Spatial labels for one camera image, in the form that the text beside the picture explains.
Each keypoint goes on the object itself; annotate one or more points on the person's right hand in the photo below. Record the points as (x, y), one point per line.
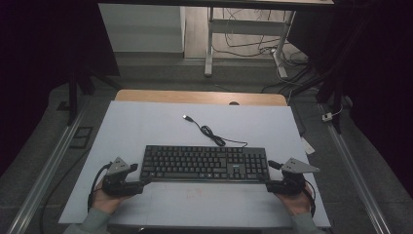
(298, 203)

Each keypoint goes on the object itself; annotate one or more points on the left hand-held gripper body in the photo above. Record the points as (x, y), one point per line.
(120, 187)

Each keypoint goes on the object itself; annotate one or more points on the black computer keyboard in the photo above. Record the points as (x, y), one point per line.
(195, 162)

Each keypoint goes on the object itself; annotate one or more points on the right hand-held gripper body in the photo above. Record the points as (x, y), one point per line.
(289, 185)

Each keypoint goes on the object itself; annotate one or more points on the dark curtain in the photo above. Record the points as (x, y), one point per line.
(39, 48)
(376, 65)

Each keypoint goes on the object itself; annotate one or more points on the small white adapter box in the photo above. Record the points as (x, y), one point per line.
(327, 117)

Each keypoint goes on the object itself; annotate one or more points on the grey cabinet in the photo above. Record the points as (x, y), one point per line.
(142, 29)

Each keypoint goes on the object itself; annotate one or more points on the aluminium floor rail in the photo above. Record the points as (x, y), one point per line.
(45, 175)
(354, 172)

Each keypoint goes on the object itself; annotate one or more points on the white paper tag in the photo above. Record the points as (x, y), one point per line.
(307, 146)

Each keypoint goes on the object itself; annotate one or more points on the white-legged desk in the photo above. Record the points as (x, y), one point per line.
(246, 26)

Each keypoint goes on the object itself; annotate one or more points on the black metal stand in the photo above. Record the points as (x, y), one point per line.
(73, 97)
(337, 97)

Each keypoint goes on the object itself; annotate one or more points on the black floor socket plate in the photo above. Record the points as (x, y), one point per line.
(82, 137)

